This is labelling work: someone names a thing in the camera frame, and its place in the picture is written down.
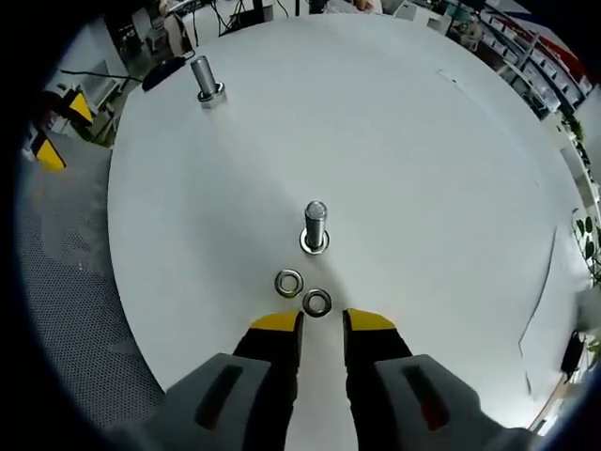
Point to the white paper sheet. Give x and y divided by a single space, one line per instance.
549 319

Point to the storage shelf with white bins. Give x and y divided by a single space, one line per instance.
540 61

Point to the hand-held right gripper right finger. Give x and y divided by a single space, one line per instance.
375 371

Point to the grey mesh chair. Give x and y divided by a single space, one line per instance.
70 282

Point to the white plant pot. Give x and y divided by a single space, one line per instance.
589 305

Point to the black computer mouse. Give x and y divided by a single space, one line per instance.
162 74

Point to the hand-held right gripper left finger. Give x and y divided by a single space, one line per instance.
272 376

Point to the large green potted plant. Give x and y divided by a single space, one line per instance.
589 244

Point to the small green plant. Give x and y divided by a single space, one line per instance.
574 126

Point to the thick steel threaded stud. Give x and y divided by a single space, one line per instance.
203 73

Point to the thin steel threaded stud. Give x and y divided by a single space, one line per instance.
315 218

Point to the small black object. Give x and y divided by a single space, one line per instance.
572 352

